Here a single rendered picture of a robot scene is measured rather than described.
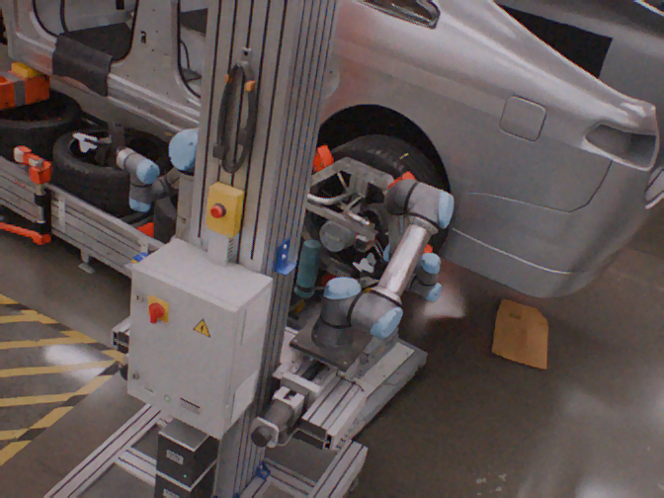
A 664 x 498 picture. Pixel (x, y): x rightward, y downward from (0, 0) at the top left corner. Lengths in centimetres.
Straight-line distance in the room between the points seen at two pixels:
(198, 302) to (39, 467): 142
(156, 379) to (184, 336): 22
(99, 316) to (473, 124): 207
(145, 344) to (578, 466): 222
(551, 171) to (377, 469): 144
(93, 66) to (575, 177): 269
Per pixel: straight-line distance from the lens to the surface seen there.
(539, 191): 320
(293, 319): 387
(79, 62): 464
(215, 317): 211
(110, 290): 425
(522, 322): 461
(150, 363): 236
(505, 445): 377
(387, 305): 253
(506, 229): 331
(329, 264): 349
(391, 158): 326
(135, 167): 274
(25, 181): 455
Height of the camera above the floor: 244
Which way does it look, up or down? 30 degrees down
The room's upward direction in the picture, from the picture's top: 11 degrees clockwise
